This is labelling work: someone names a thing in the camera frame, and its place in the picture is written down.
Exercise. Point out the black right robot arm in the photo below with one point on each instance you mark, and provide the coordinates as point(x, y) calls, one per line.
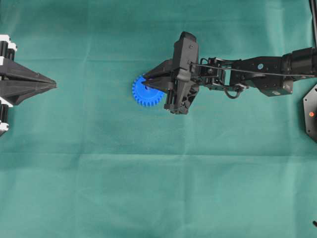
point(272, 76)

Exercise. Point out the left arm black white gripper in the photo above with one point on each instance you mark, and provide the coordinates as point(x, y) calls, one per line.
point(13, 92)

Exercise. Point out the blue plastic gear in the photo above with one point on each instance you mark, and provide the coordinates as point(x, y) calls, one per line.
point(144, 95)

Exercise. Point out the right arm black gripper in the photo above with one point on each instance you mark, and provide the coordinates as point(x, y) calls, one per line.
point(181, 88)

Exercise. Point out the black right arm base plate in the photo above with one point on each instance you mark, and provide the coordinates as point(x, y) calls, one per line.
point(310, 113)

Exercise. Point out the green table cloth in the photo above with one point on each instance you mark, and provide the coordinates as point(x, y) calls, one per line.
point(84, 160)

